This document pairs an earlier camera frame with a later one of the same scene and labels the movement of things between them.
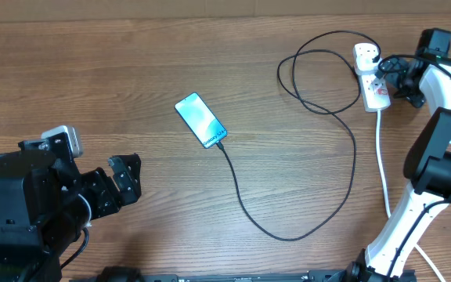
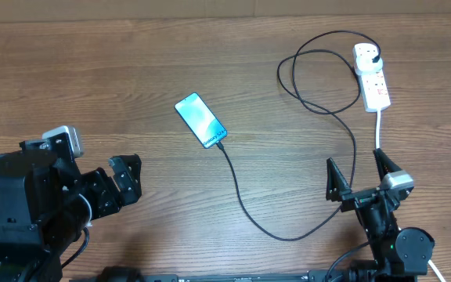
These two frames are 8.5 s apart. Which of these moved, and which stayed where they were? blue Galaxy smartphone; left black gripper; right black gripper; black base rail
Moved: right black gripper
Stayed: left black gripper; black base rail; blue Galaxy smartphone
